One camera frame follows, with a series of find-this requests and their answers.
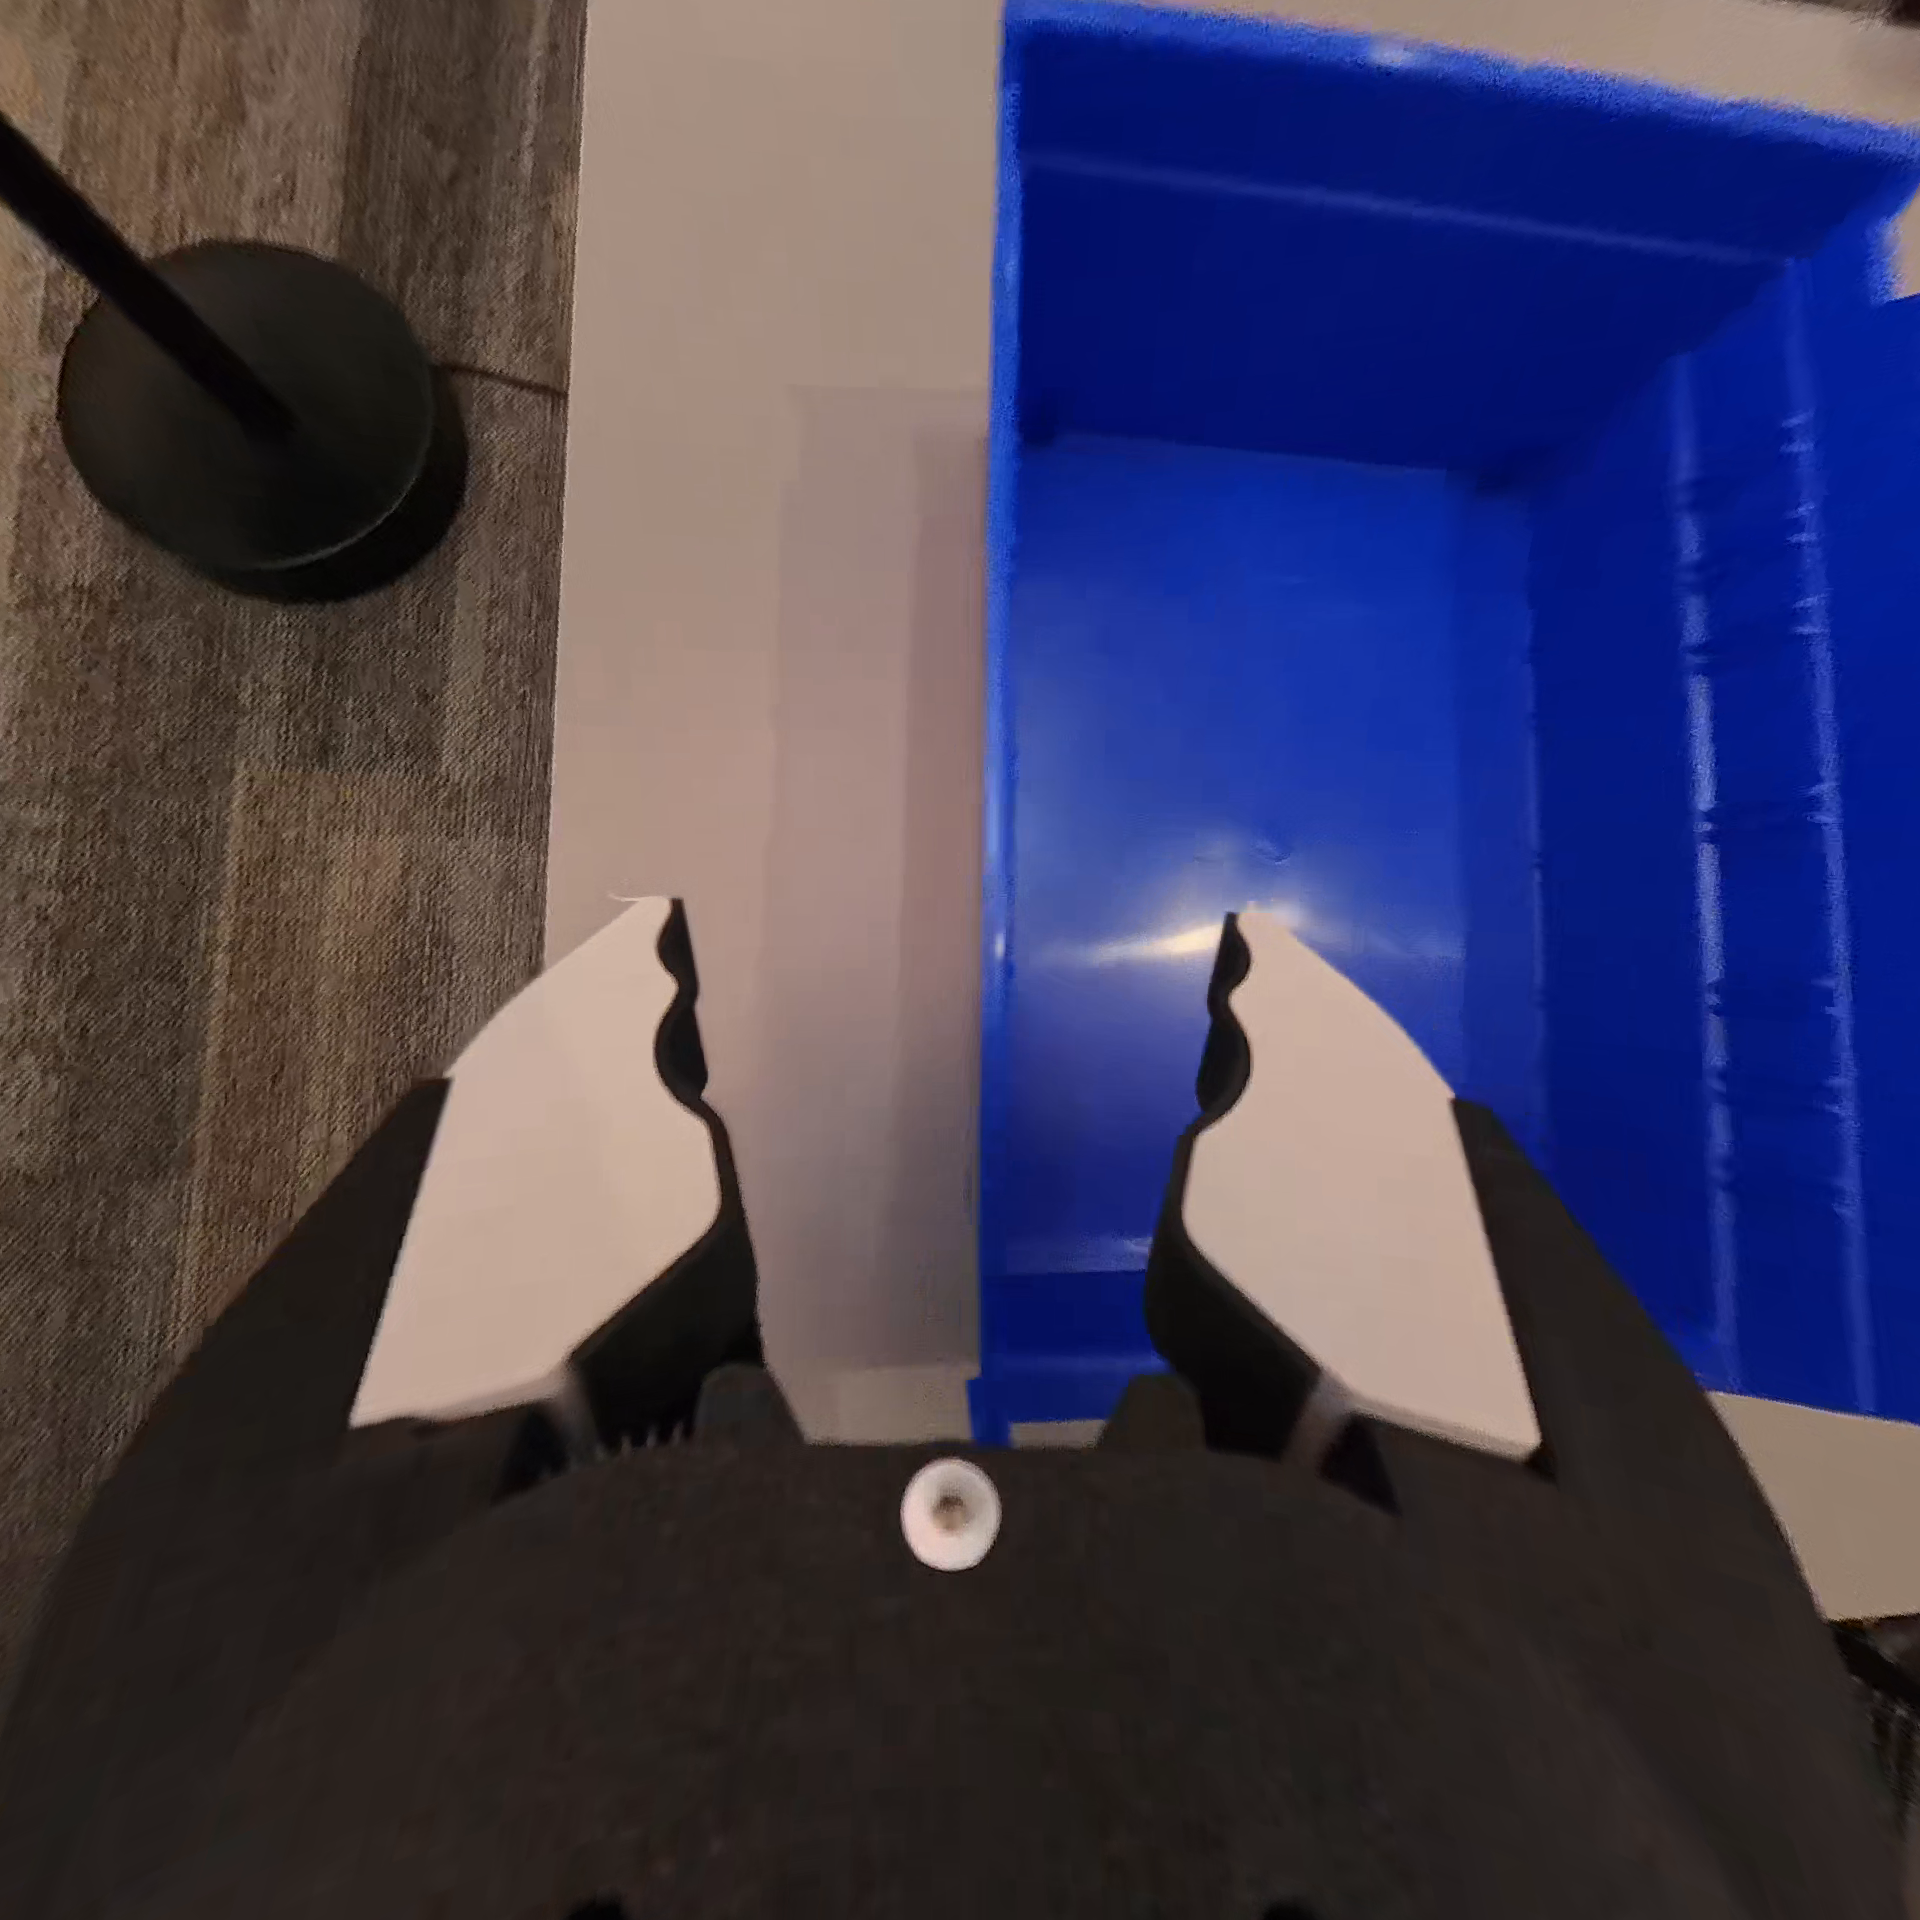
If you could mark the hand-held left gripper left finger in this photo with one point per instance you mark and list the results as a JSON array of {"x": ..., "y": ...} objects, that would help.
[{"x": 555, "y": 1201}]

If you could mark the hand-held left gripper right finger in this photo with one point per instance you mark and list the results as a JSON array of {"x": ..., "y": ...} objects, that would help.
[{"x": 1335, "y": 1201}]

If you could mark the blue plastic bin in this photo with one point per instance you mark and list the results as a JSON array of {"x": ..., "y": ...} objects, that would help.
[{"x": 1275, "y": 675}]

